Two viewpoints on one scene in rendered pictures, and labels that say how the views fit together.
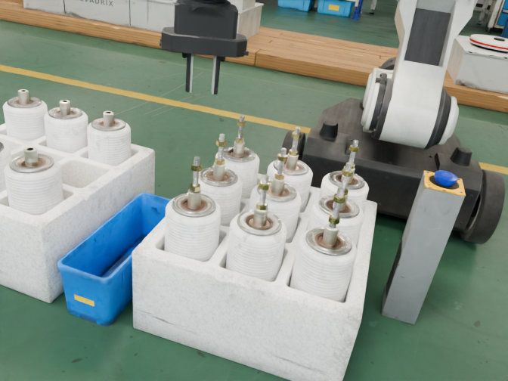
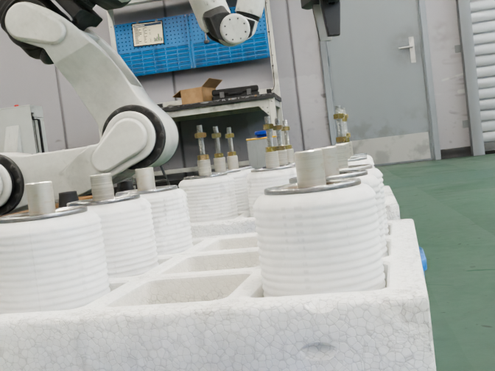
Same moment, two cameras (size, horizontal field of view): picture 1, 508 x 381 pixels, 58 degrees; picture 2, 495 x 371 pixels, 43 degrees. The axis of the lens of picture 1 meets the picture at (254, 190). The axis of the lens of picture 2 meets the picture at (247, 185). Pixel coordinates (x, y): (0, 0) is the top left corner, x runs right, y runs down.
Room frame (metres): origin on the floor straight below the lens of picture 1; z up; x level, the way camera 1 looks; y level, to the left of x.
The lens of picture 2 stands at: (0.88, 1.13, 0.29)
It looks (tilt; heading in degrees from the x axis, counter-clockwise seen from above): 3 degrees down; 268
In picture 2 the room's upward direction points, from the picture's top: 7 degrees counter-clockwise
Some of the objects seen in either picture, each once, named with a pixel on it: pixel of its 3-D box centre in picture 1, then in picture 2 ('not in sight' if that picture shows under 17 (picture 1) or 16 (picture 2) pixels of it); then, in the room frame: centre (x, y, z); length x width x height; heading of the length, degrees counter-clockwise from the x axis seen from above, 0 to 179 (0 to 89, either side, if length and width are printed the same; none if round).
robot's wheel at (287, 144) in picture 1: (289, 165); not in sight; (1.21, -0.09, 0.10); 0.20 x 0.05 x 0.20; 169
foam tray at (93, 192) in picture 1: (36, 194); (230, 347); (0.89, 0.49, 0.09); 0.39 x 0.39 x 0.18; 74
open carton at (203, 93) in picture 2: not in sight; (198, 94); (0.98, -4.83, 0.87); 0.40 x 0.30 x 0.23; 155
